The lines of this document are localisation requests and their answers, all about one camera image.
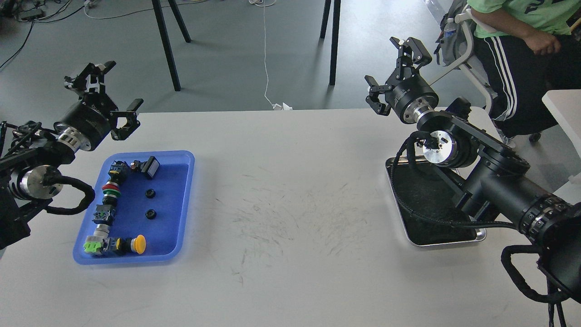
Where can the black green contact block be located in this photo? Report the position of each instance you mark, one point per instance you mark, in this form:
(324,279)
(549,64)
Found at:
(104,214)

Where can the yellow mushroom push button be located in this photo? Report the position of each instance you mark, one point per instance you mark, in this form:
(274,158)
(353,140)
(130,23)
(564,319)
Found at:
(122,246)

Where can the small black gear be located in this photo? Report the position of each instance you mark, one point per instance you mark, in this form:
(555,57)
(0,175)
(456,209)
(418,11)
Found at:
(150,193)
(151,214)

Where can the white office chair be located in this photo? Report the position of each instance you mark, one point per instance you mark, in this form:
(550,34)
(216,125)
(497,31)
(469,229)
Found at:
(456,40)

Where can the person in green shirt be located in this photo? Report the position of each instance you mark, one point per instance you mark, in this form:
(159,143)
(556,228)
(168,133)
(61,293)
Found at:
(526,48)

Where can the white side table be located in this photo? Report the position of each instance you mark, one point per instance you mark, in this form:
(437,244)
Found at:
(565,106)

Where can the red green pilot light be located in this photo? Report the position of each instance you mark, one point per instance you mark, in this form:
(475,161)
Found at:
(111,193)

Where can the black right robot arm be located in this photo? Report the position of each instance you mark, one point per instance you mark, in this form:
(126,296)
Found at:
(488,179)

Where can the black table leg right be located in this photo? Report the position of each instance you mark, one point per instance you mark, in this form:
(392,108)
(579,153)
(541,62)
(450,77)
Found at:
(335,32)

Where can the black rectangular push button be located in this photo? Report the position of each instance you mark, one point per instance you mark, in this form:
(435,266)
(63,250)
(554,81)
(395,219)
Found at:
(149,167)

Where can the blue plastic tray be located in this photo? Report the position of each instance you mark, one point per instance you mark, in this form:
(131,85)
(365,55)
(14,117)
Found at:
(164,235)

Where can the black table leg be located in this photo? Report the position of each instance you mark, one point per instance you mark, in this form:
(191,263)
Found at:
(335,32)
(157,8)

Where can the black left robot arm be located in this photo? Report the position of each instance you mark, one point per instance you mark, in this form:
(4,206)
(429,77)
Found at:
(30,178)

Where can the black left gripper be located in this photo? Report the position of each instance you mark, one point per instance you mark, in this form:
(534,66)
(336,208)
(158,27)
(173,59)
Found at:
(95,115)

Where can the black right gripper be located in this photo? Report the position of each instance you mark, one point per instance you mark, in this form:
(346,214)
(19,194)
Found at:
(405,90)

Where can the green and grey switch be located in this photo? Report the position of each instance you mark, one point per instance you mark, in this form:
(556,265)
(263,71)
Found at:
(97,243)

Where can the silver metal tray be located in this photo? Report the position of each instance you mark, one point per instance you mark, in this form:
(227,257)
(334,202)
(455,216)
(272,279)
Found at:
(432,198)

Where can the black table leg left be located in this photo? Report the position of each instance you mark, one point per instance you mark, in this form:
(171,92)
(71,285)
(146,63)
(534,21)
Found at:
(157,8)

